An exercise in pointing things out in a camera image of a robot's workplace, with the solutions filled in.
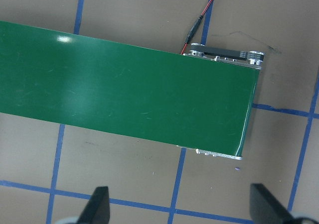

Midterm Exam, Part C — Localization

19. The red black conveyor wire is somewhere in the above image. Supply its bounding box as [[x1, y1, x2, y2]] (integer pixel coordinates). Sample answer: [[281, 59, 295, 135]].
[[180, 0, 224, 55]]

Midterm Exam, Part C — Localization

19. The green belt conveyor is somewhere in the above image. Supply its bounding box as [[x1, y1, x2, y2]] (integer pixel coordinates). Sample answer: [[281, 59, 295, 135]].
[[0, 20, 266, 161]]

